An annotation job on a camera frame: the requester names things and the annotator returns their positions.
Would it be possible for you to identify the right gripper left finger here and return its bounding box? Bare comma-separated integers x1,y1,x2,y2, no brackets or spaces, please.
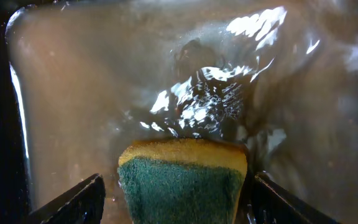
26,174,106,224

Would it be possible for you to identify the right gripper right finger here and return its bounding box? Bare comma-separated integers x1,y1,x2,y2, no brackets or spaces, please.
251,173,338,224

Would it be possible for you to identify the green yellow sponge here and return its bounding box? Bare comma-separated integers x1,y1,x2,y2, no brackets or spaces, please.
117,139,247,223

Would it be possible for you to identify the black water tray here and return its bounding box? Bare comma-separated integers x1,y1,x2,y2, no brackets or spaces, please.
0,1,358,223

